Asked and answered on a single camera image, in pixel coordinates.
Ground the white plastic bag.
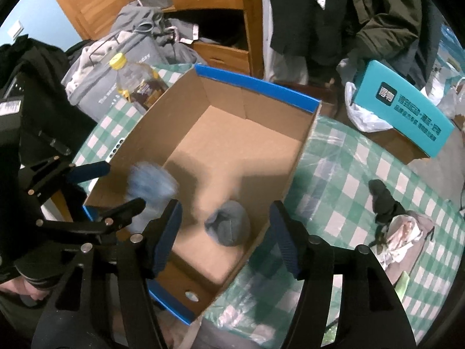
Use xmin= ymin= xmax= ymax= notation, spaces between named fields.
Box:
xmin=343 ymin=82 xmax=393 ymax=133

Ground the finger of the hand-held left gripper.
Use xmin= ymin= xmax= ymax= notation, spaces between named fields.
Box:
xmin=34 ymin=197 xmax=146 ymax=237
xmin=18 ymin=156 xmax=111 ymax=204

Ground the olive green jacket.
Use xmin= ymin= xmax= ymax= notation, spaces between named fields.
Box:
xmin=349 ymin=0 xmax=446 ymax=88

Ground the green checked tablecloth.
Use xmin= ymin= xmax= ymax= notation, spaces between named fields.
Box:
xmin=71 ymin=62 xmax=465 ymax=349

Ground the blue-edged cardboard box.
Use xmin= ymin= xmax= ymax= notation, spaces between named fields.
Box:
xmin=83 ymin=63 xmax=322 ymax=326

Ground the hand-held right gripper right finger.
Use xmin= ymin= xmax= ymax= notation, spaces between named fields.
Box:
xmin=269 ymin=201 xmax=418 ymax=349

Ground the black sock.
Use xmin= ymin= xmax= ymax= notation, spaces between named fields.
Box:
xmin=368 ymin=179 xmax=407 ymax=226

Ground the yellow-capped oil bottle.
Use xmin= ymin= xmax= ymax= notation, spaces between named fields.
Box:
xmin=109 ymin=53 xmax=169 ymax=111

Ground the dark cloth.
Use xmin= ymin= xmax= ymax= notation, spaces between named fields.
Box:
xmin=0 ymin=38 xmax=73 ymax=95

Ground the light fluffy sock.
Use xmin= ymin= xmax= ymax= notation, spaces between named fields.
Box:
xmin=124 ymin=162 xmax=179 ymax=233

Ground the clear plastic bag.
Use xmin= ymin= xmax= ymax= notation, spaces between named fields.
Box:
xmin=436 ymin=22 xmax=465 ymax=117

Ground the grey fleece-lined sock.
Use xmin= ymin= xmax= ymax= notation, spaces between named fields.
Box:
xmin=369 ymin=213 xmax=437 ymax=280

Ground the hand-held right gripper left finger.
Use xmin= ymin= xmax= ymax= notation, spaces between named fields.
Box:
xmin=31 ymin=200 xmax=184 ymax=349

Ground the white garment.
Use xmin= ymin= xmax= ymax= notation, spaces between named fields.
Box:
xmin=262 ymin=0 xmax=309 ymax=84

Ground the person's left hand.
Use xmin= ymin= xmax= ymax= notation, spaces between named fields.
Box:
xmin=0 ymin=278 xmax=42 ymax=308

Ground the grey clothes pile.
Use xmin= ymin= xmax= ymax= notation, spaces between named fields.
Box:
xmin=109 ymin=0 xmax=208 ymax=66

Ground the teal cardboard box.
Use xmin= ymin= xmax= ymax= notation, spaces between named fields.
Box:
xmin=350 ymin=60 xmax=455 ymax=164

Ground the black hanging jacket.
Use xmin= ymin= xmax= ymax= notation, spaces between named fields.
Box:
xmin=269 ymin=0 xmax=364 ymax=66

